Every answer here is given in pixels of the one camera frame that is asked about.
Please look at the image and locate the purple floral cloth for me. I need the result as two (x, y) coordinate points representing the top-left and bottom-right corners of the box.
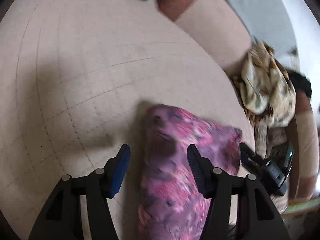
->
(138, 105), (242, 239)

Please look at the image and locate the striped brown quilt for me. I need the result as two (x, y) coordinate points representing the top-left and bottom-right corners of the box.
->
(254, 122), (287, 159)

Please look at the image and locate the beige floral blanket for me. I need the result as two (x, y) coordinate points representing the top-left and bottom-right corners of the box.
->
(232, 42), (296, 128)

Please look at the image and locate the black garment on backrest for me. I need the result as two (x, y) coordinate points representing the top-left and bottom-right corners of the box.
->
(289, 71), (312, 99)

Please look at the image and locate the pink quilted mattress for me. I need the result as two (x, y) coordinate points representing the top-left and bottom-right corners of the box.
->
(1, 0), (255, 239)

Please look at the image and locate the grey pillow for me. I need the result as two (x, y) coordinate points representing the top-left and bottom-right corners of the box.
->
(226, 0), (299, 68)

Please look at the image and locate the pink brown bolster cushion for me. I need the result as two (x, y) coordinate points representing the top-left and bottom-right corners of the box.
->
(157, 0), (252, 76)

